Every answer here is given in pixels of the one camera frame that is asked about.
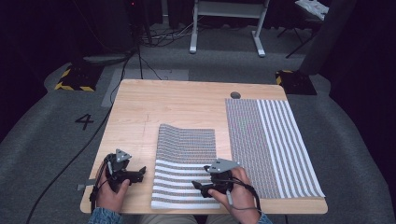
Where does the black chair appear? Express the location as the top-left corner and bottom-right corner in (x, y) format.
(276, 0), (331, 60)

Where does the black yellow striped stand base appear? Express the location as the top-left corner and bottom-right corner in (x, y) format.
(275, 69), (318, 96)
(54, 63), (104, 92)

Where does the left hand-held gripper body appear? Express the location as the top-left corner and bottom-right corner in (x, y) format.
(104, 148), (139, 189)

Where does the person's leg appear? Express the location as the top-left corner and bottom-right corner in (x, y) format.
(205, 214), (242, 224)
(136, 214), (198, 224)

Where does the white desk frame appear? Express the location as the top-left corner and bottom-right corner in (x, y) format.
(189, 0), (271, 58)

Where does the person's left leg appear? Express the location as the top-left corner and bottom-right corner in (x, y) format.
(136, 214), (198, 224)

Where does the long black floor cable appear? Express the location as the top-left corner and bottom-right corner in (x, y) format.
(26, 49), (138, 224)

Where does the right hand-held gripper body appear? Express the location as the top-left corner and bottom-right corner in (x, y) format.
(204, 158), (241, 194)

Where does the person's right hand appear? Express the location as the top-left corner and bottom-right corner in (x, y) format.
(207, 167), (262, 224)

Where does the grey flat floor base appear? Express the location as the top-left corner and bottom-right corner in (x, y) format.
(82, 54), (134, 65)

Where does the black stand pole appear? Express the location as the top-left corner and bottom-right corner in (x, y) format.
(124, 0), (163, 81)

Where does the grey curtain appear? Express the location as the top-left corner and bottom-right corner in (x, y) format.
(298, 0), (358, 76)

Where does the person's left hand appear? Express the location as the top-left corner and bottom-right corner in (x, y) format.
(93, 169), (132, 214)

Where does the person's right leg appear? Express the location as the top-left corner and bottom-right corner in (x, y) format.
(205, 214), (242, 224)

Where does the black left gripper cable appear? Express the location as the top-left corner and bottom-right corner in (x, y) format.
(89, 153), (114, 214)

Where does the tangle of floor cables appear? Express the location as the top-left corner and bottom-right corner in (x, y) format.
(139, 17), (202, 49)

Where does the grey right gripper cable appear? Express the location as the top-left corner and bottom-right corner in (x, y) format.
(224, 176), (262, 212)

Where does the grey white striped cloth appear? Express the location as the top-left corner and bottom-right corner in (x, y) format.
(224, 98), (326, 200)

